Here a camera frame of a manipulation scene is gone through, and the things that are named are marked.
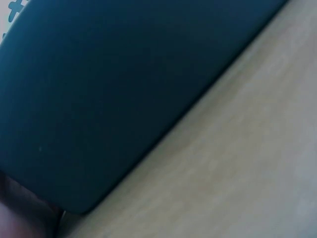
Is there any dark teal mat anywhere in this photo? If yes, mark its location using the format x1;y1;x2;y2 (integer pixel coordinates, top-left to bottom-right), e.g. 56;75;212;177
0;0;291;215

